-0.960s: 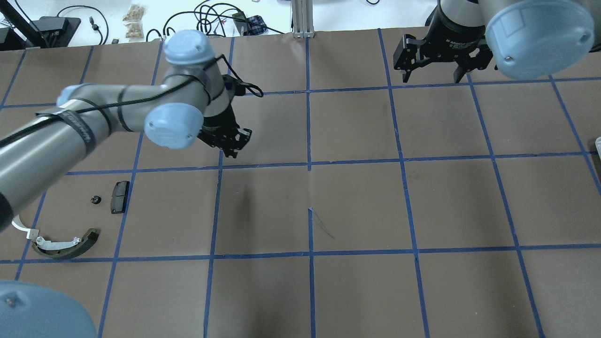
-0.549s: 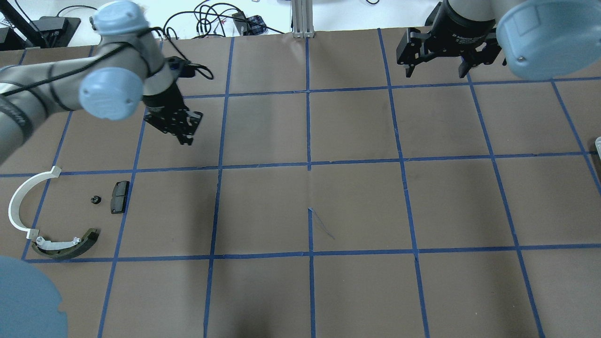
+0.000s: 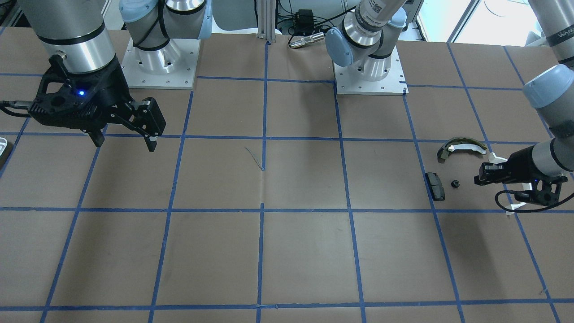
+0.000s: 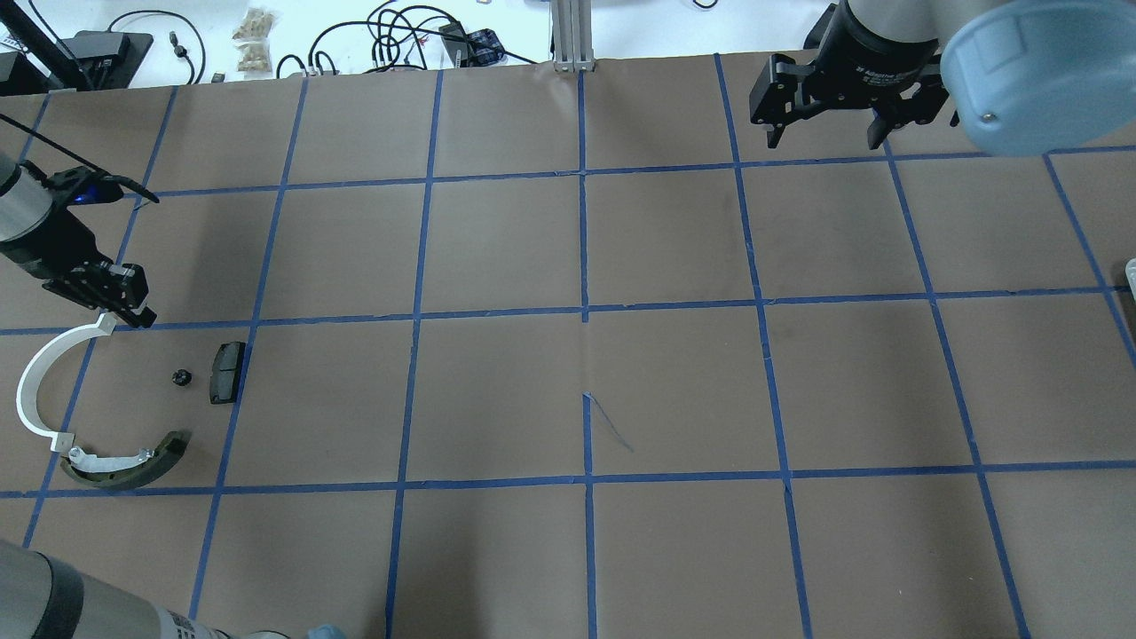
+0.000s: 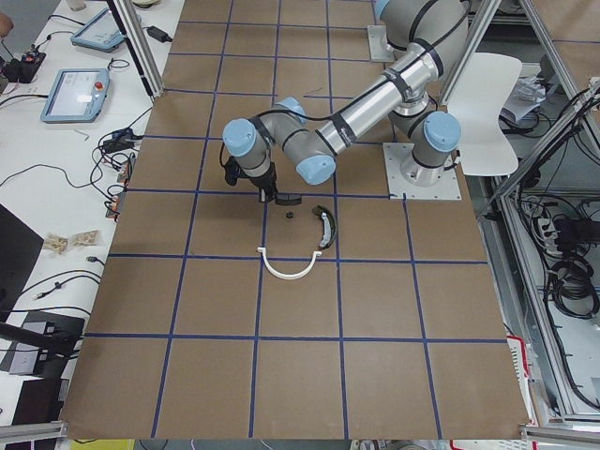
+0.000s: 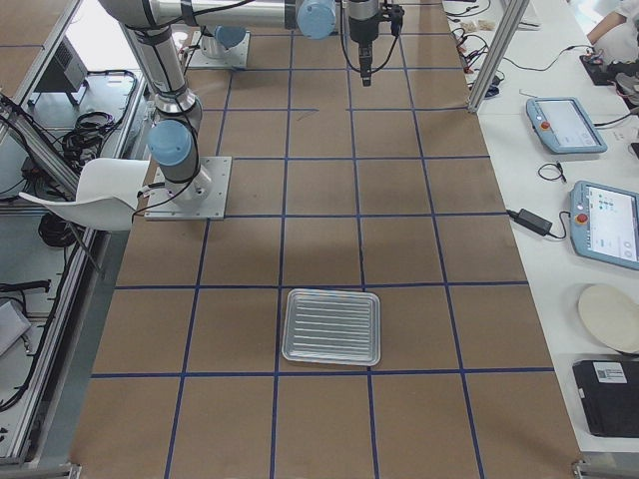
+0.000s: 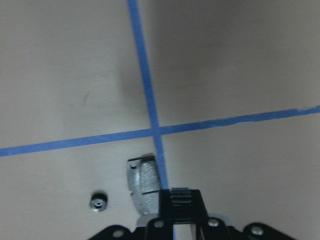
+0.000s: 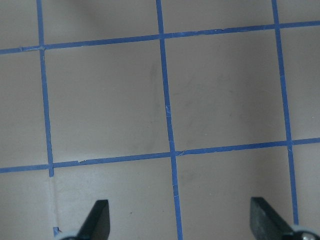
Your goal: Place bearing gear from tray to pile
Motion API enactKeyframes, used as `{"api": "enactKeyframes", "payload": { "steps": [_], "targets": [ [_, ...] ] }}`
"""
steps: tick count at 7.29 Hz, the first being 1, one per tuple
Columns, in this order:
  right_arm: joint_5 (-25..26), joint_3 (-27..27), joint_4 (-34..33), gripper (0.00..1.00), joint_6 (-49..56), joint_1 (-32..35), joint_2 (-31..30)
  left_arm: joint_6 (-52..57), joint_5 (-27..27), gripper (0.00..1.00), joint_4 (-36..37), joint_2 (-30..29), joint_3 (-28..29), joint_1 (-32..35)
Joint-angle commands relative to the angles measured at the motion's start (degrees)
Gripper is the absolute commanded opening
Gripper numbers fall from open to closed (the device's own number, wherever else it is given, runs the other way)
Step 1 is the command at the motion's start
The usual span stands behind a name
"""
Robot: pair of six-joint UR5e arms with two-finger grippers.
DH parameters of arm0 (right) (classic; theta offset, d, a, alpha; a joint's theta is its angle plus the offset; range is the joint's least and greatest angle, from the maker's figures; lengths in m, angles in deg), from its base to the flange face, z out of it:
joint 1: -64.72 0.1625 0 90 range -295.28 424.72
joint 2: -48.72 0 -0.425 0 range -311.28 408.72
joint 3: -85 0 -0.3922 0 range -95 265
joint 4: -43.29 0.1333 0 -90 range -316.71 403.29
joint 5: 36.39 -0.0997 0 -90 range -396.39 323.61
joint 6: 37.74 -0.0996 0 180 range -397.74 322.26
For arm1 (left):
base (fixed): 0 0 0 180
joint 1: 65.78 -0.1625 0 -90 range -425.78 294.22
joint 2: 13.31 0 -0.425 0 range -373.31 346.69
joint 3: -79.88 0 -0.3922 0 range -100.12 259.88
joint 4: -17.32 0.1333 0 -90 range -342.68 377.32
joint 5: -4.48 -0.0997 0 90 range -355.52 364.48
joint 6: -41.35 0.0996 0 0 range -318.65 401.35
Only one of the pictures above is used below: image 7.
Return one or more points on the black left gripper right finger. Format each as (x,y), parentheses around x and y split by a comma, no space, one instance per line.
(198,211)

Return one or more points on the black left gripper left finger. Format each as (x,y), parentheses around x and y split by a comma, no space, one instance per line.
(165,207)

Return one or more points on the black bearing gear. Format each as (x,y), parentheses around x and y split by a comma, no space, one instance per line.
(98,202)

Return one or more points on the black brake pad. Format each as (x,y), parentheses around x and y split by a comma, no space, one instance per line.
(144,183)

